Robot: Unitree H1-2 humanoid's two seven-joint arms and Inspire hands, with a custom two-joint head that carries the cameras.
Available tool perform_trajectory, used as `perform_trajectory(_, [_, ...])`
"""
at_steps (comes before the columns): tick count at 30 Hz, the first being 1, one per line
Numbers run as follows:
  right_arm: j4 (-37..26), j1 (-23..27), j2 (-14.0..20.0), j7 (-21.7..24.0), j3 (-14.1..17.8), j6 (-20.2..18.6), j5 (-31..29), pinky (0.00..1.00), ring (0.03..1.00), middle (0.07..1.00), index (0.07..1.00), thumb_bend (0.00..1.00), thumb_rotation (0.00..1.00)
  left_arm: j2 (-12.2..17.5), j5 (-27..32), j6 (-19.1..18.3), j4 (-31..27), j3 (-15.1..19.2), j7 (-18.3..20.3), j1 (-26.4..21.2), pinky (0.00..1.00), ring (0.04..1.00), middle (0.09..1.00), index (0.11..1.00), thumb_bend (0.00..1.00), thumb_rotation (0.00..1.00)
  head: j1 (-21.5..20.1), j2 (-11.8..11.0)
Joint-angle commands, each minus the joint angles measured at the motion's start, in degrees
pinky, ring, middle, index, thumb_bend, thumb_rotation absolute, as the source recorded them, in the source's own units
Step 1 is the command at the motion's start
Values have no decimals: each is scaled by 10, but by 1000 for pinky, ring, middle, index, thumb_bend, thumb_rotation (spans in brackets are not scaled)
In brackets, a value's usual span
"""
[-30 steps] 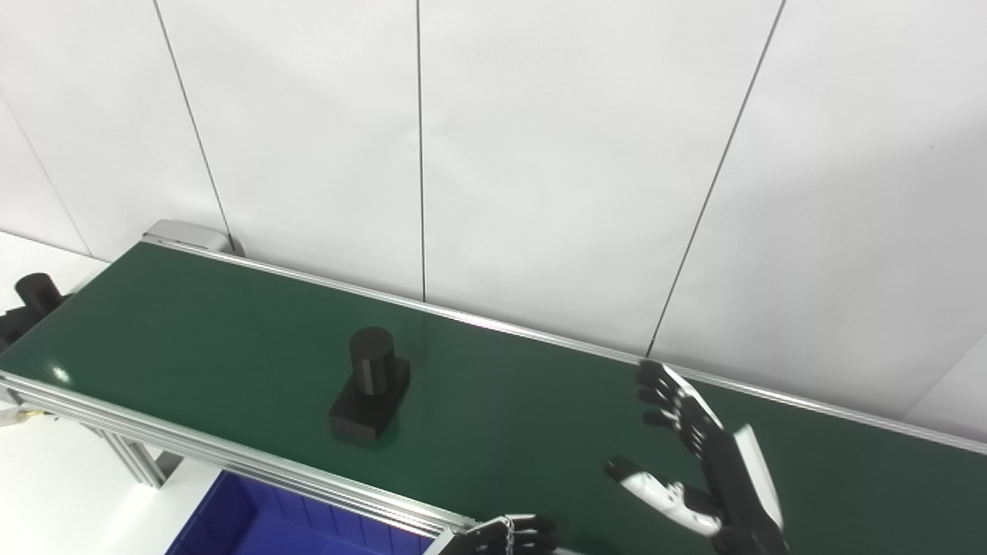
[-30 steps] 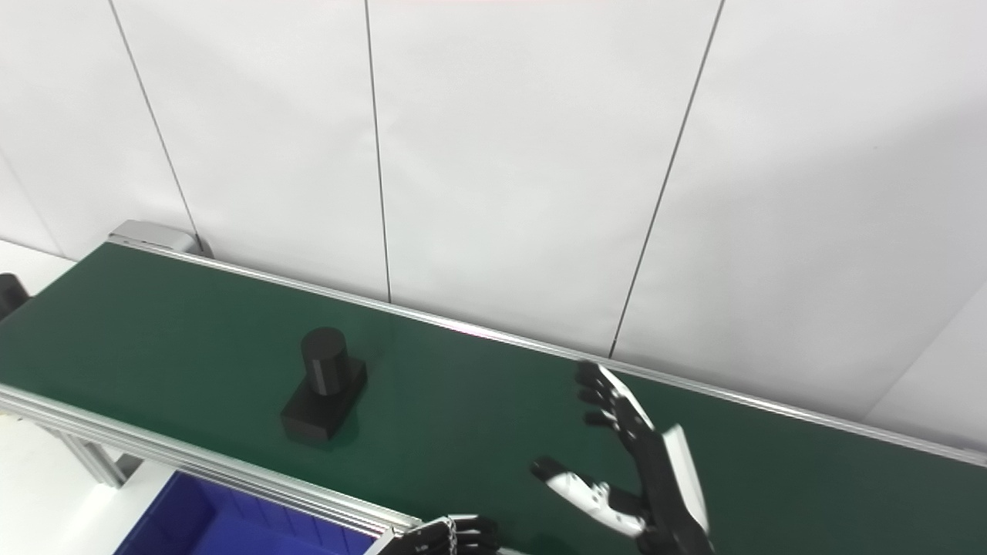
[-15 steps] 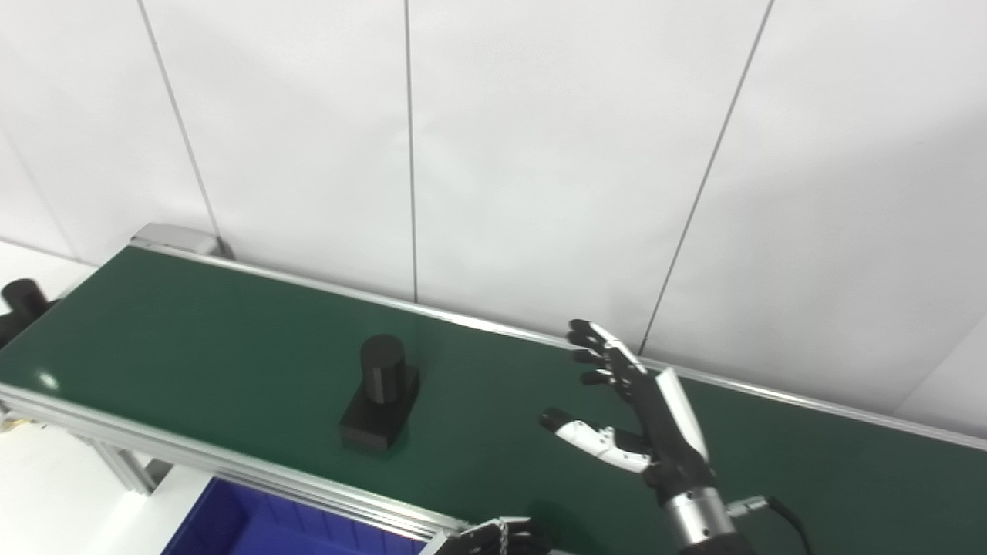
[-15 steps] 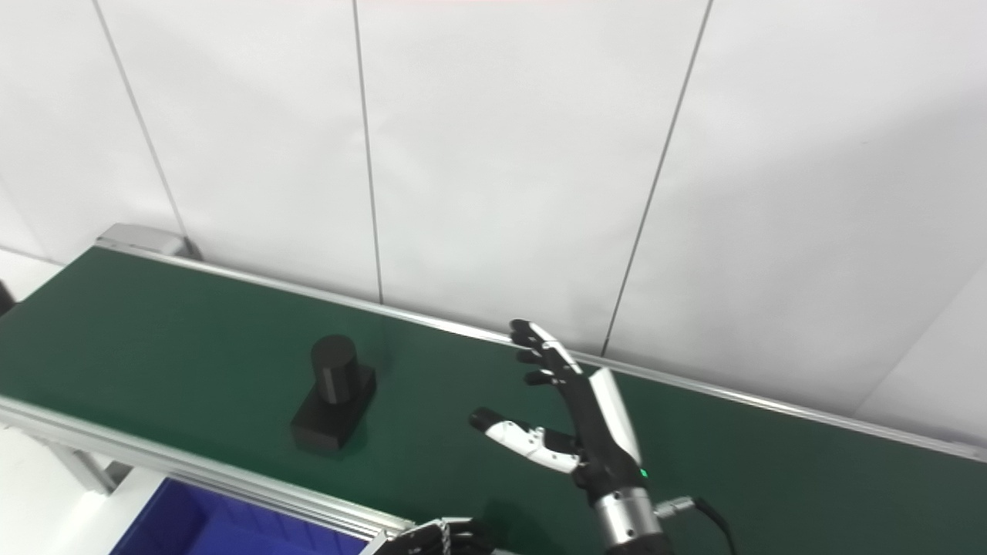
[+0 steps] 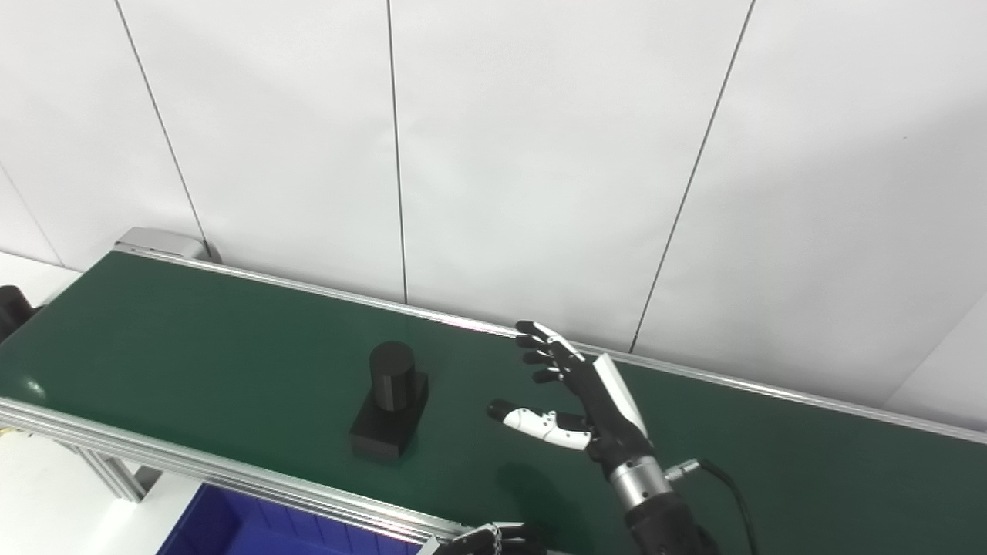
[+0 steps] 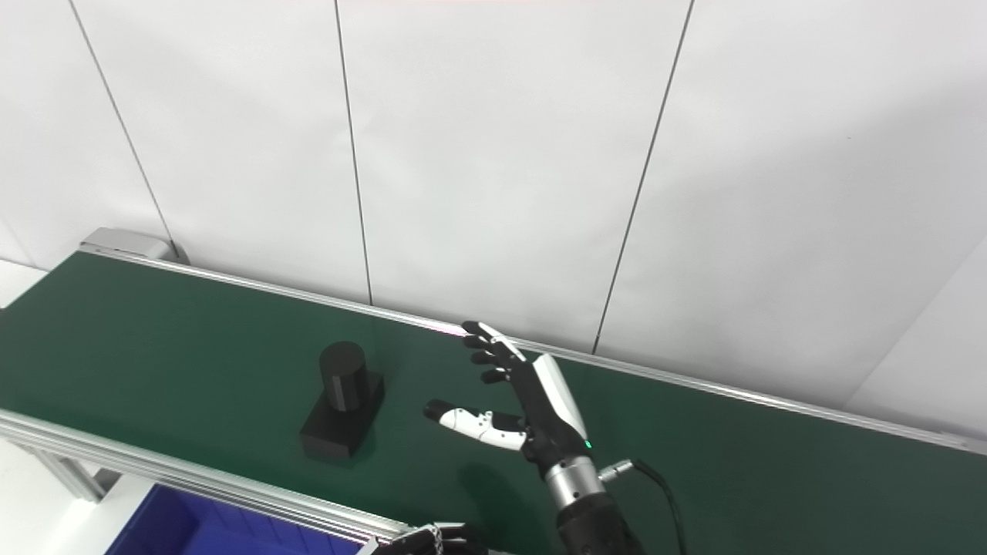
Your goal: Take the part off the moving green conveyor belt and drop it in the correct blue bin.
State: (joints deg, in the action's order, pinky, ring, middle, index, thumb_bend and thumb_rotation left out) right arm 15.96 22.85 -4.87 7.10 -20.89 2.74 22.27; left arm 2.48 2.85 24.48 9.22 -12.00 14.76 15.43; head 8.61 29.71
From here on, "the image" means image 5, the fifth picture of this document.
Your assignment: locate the green conveyor belt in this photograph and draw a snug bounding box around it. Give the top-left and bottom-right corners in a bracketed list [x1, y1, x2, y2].
[0, 227, 987, 555]
[0, 251, 987, 555]

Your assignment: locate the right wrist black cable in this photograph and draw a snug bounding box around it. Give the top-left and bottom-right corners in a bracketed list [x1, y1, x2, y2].
[667, 457, 760, 555]

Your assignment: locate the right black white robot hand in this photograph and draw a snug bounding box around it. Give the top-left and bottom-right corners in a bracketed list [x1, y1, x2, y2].
[487, 320, 656, 483]

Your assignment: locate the black cylinder block part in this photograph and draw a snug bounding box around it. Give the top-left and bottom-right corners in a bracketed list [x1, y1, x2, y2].
[349, 341, 429, 463]

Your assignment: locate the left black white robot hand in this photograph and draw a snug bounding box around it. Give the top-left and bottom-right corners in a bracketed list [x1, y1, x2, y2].
[432, 522, 548, 555]

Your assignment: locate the black conveyor motor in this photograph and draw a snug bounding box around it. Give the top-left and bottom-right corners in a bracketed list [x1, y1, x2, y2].
[0, 285, 39, 344]

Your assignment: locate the blue plastic bin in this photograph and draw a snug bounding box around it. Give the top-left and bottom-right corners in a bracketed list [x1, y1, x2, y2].
[158, 483, 433, 555]

